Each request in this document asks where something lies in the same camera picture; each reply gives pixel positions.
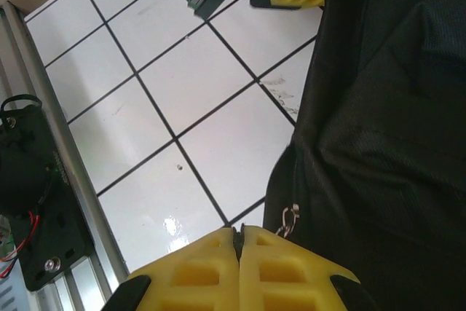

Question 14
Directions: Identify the aluminium mounting rail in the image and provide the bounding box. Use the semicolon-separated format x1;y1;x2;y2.
0;0;132;311

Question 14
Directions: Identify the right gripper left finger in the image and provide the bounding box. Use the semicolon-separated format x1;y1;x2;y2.
105;227;242;311

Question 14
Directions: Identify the metal zipper pull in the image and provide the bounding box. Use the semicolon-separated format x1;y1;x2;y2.
275;203;301;238

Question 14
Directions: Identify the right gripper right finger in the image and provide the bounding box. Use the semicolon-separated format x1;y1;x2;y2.
238;224;379;311

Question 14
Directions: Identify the black backpack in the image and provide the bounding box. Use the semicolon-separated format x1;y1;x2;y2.
262;0;466;311

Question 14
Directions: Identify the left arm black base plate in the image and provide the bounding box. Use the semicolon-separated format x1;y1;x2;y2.
0;95;95;292

